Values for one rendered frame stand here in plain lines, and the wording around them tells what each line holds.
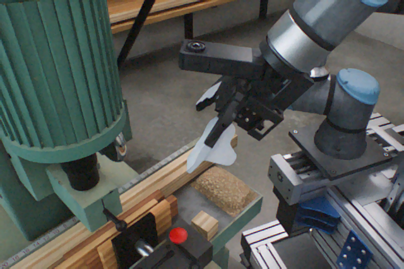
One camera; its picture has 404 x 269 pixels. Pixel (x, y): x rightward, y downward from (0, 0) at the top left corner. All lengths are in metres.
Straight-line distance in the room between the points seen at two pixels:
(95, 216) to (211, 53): 0.35
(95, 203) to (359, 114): 0.72
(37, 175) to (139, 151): 1.63
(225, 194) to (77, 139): 0.41
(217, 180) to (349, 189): 0.48
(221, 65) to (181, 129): 2.00
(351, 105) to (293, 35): 0.60
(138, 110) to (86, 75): 2.23
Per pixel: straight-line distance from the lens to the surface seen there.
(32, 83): 0.44
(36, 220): 0.92
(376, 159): 1.16
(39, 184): 0.73
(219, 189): 0.81
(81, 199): 0.64
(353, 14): 0.44
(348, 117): 1.04
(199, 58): 0.47
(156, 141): 2.37
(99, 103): 0.49
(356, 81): 1.02
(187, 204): 0.82
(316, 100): 1.01
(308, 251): 1.63
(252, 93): 0.49
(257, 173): 2.16
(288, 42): 0.45
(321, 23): 0.44
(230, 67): 0.47
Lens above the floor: 1.53
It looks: 40 degrees down
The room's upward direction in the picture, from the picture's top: straight up
